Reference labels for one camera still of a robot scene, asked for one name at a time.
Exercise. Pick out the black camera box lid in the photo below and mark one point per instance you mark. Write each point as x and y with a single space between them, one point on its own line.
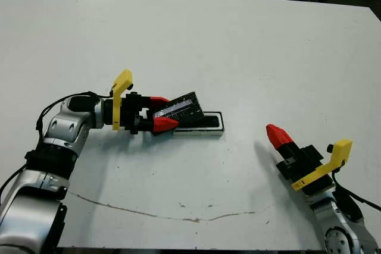
184 108

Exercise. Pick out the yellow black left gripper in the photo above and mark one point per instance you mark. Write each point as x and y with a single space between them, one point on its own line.
117 111

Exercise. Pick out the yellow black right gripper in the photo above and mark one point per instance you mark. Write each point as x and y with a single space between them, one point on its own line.
306 159

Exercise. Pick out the white camera box base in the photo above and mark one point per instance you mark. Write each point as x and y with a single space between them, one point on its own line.
196 132

